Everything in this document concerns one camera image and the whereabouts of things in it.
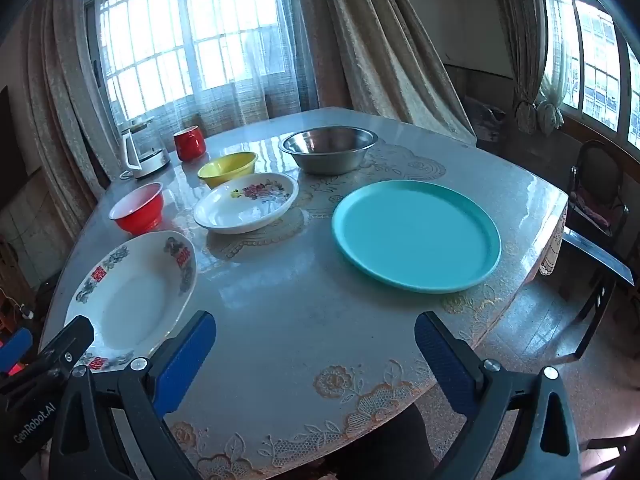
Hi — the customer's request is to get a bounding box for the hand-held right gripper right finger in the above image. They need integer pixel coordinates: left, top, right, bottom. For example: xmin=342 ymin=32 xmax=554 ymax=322
xmin=414 ymin=311 xmax=583 ymax=480

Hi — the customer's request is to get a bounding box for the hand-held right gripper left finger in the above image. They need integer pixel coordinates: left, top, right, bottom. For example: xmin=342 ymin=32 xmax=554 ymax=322
xmin=47 ymin=310 xmax=218 ymax=480

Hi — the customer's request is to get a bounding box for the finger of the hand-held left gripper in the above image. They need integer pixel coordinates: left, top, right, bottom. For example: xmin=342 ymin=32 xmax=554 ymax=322
xmin=30 ymin=315 xmax=96 ymax=377
xmin=0 ymin=327 xmax=34 ymax=368

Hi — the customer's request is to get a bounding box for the large white red-print plate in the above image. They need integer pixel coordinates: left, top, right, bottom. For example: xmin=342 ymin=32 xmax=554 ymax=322
xmin=64 ymin=230 xmax=199 ymax=373

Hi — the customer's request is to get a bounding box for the teal plastic plate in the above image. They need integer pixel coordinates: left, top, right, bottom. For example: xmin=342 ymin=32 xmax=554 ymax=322
xmin=331 ymin=180 xmax=502 ymax=295

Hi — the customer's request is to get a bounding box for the red plastic bowl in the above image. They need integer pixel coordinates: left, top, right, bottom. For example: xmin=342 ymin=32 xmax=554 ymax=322
xmin=108 ymin=182 xmax=165 ymax=236

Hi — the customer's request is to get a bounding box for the white floral plate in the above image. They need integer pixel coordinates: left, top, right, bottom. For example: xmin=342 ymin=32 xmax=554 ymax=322
xmin=193 ymin=172 xmax=300 ymax=235

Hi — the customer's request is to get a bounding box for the yellow plastic bowl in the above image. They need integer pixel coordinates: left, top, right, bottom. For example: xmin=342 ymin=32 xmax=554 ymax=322
xmin=197 ymin=151 xmax=259 ymax=190

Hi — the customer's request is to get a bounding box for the stainless steel bowl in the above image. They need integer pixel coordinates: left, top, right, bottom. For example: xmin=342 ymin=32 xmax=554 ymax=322
xmin=278 ymin=126 xmax=379 ymax=176

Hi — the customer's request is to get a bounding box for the dark wooden chair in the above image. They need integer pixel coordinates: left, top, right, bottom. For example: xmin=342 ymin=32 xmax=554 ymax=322
xmin=520 ymin=227 xmax=640 ymax=366

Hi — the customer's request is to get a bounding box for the dark television screen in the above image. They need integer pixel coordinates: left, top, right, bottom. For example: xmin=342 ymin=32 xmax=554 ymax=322
xmin=0 ymin=85 xmax=29 ymax=207

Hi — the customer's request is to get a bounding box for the red chair cushion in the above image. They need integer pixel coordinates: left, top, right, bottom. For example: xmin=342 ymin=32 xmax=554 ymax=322
xmin=570 ymin=190 xmax=612 ymax=227

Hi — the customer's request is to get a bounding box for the red cup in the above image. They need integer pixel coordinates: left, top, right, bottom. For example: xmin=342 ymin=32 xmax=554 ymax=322
xmin=173 ymin=126 xmax=208 ymax=163

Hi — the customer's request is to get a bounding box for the beige heavy curtain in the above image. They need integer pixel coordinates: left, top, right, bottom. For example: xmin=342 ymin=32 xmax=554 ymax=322
xmin=20 ymin=0 xmax=126 ymax=241
xmin=300 ymin=0 xmax=476 ymax=146
xmin=485 ymin=0 xmax=566 ymax=136

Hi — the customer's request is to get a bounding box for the wooden chair with oval back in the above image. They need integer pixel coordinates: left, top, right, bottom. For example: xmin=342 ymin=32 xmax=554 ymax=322
xmin=567 ymin=140 xmax=631 ymax=238

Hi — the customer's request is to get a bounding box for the sheer white curtain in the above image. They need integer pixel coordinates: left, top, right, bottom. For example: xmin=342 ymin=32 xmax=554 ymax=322
xmin=85 ymin=0 xmax=321 ymax=136

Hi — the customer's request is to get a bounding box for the large barred window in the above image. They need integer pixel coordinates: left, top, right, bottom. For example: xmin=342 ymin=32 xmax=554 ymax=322
xmin=85 ymin=0 xmax=301 ymax=126

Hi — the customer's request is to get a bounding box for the side barred window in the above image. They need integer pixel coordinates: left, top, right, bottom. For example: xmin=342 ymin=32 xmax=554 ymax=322
xmin=537 ymin=0 xmax=640 ymax=148

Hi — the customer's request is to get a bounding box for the glass kettle with white handle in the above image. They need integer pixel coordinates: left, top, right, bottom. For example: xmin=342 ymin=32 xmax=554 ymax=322
xmin=118 ymin=116 xmax=172 ymax=180

